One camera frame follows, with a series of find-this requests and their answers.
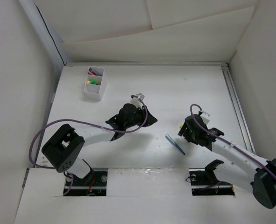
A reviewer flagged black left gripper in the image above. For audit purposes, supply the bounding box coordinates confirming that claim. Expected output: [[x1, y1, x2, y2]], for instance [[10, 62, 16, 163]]
[[124, 105, 157, 129]]

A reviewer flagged blue clear pen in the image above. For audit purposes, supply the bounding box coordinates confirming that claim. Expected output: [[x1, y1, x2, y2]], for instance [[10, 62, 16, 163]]
[[91, 68, 103, 76]]

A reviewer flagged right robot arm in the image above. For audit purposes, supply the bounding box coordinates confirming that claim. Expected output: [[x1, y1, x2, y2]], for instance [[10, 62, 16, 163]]
[[178, 112, 276, 209]]

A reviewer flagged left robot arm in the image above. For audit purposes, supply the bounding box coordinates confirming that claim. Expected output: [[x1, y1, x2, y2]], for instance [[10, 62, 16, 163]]
[[42, 103, 158, 185]]

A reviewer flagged light blue pen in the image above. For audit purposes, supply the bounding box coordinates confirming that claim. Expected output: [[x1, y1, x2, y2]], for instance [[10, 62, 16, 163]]
[[165, 134, 186, 155]]

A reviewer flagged white three-compartment organizer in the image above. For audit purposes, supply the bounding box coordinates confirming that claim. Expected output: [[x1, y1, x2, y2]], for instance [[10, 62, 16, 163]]
[[83, 66, 107, 101]]

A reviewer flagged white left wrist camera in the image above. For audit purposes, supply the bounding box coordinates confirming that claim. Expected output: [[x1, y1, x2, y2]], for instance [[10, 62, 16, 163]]
[[130, 93, 145, 109]]

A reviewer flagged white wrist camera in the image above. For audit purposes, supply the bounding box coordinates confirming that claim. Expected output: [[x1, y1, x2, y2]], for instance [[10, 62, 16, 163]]
[[130, 93, 145, 109], [199, 110, 210, 125]]

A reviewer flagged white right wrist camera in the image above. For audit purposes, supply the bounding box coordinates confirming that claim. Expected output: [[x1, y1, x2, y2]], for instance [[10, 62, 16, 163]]
[[199, 110, 210, 125]]

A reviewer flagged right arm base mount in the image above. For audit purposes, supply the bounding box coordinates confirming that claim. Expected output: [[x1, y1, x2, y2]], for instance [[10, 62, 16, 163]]
[[185, 160, 235, 196]]

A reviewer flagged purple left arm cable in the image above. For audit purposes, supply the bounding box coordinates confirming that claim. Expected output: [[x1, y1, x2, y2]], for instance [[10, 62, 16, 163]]
[[29, 94, 148, 196]]

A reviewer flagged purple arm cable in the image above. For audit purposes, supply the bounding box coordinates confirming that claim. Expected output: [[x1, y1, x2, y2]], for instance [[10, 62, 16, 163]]
[[190, 104, 276, 210], [29, 94, 148, 196]]

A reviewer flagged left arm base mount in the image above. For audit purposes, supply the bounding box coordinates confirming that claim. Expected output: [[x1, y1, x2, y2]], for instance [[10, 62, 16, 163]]
[[63, 169, 108, 196]]

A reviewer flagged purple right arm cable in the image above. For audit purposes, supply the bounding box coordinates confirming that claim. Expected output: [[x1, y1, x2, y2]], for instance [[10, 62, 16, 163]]
[[190, 104, 276, 210]]

